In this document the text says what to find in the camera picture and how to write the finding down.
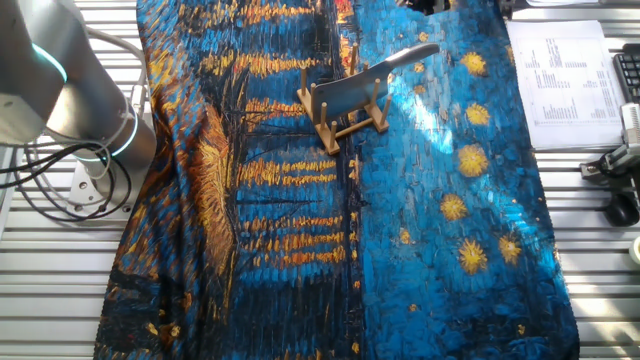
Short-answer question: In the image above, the wooden peg rack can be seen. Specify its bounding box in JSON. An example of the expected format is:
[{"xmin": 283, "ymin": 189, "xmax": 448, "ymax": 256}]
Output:
[{"xmin": 295, "ymin": 42, "xmax": 394, "ymax": 156}]

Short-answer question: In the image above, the steel cleaver knife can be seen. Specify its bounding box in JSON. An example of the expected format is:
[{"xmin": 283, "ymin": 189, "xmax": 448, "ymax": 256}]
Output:
[{"xmin": 312, "ymin": 42, "xmax": 441, "ymax": 124}]

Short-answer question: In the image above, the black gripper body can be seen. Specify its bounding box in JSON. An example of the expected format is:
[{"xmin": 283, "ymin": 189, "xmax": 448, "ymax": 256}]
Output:
[{"xmin": 407, "ymin": 0, "xmax": 454, "ymax": 16}]

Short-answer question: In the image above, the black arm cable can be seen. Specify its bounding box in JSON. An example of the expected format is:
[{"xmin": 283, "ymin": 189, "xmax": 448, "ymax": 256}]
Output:
[{"xmin": 0, "ymin": 142, "xmax": 134, "ymax": 224}]

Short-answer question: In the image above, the black keyboard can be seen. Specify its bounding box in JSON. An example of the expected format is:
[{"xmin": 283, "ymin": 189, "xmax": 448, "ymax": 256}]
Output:
[{"xmin": 612, "ymin": 43, "xmax": 640, "ymax": 105}]

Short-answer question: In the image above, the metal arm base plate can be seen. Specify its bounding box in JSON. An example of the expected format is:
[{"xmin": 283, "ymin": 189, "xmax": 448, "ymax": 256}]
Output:
[{"xmin": 67, "ymin": 159, "xmax": 141, "ymax": 222}]

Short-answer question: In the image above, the aluminium mount bracket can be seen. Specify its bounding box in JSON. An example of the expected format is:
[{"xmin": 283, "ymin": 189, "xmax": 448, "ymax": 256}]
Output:
[{"xmin": 579, "ymin": 142, "xmax": 640, "ymax": 184}]

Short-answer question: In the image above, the printed paper sheet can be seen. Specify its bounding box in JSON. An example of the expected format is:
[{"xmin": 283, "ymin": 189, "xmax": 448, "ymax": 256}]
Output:
[{"xmin": 505, "ymin": 19, "xmax": 627, "ymax": 151}]

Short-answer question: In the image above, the black computer mouse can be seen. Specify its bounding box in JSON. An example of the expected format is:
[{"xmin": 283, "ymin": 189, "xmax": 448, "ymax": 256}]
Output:
[{"xmin": 603, "ymin": 192, "xmax": 640, "ymax": 229}]

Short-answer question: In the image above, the starry night painting cloth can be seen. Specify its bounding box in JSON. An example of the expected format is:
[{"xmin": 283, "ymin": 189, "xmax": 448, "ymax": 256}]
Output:
[{"xmin": 93, "ymin": 0, "xmax": 581, "ymax": 360}]

